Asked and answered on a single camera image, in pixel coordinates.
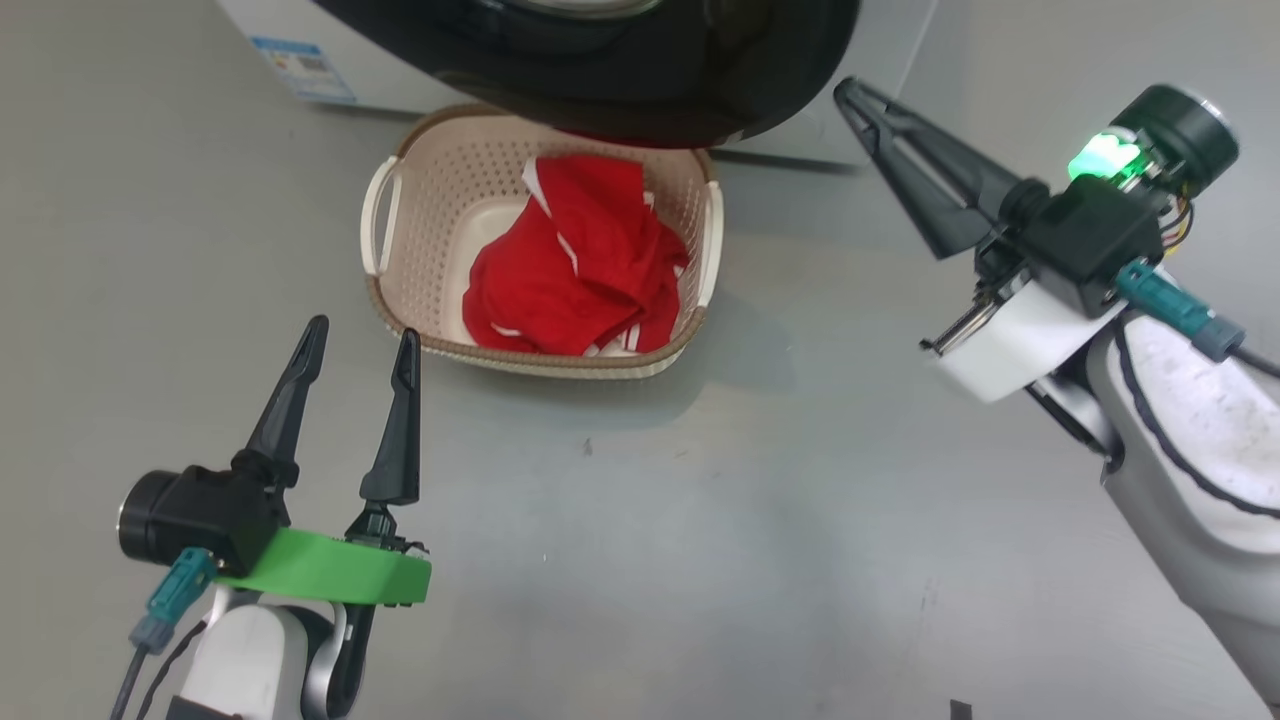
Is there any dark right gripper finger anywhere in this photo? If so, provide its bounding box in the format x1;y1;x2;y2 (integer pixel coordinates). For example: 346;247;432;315
833;77;1021;221
860;115;991;261

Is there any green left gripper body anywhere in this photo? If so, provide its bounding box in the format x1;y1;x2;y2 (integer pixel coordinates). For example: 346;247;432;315
118;470;433;608

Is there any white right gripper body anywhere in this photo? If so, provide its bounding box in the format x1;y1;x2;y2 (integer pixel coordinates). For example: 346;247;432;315
920;83;1241;404

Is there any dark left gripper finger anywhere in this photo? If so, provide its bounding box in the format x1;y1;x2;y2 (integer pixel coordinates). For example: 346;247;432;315
245;315;331;489
360;328;423;506

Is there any red garment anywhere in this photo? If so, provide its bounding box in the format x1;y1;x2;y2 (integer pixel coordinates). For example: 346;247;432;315
462;153;691;358

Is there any washing machine glass door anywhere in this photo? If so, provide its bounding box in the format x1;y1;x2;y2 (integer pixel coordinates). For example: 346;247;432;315
310;0;863;149

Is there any white front-load washing machine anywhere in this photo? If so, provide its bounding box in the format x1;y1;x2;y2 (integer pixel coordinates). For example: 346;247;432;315
215;0;941;169

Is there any cream perforated laundry basket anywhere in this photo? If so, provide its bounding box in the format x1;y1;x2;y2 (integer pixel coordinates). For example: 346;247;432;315
360;103;725;381

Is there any blue energy label sticker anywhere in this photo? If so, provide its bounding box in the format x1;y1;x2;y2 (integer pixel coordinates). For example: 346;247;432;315
250;37;358;106

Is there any teal left camera cable connector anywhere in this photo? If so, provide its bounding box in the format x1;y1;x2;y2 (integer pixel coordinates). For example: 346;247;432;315
108;547;216;720

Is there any teal camera cable connector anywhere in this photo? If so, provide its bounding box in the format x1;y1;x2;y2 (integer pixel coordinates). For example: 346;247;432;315
1113;260;1280;376
108;547;216;720

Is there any teal right camera cable connector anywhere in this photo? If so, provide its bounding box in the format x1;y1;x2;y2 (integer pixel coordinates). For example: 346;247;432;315
1113;260;1280;376

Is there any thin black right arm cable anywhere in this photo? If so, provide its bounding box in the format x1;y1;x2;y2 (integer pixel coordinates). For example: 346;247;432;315
1112;322;1280;521

